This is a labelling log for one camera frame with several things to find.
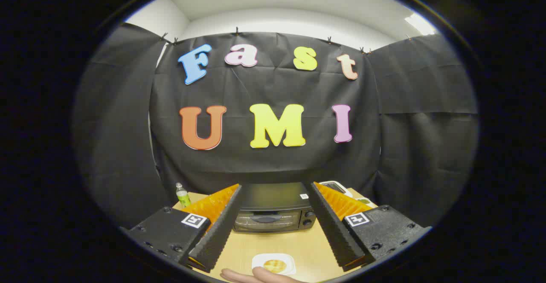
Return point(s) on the white square plate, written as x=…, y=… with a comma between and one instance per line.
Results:
x=259, y=259

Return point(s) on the ceiling light panel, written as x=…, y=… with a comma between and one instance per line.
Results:
x=420, y=24

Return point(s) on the white pop-up toaster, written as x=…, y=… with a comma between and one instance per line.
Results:
x=338, y=186

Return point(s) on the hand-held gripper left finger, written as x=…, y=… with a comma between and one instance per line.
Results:
x=222, y=227

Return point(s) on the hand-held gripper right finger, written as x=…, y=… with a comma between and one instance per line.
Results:
x=330, y=223

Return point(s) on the white divided condiment dish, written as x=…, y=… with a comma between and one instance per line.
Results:
x=364, y=200

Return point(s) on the black toaster oven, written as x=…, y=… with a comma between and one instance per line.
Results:
x=273, y=197

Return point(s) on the green label plastic bottle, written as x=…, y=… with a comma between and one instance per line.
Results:
x=184, y=198

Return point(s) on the black backdrop cloth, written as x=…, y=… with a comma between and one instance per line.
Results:
x=277, y=168

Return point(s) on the golden scored bread bun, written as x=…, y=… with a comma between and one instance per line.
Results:
x=274, y=266

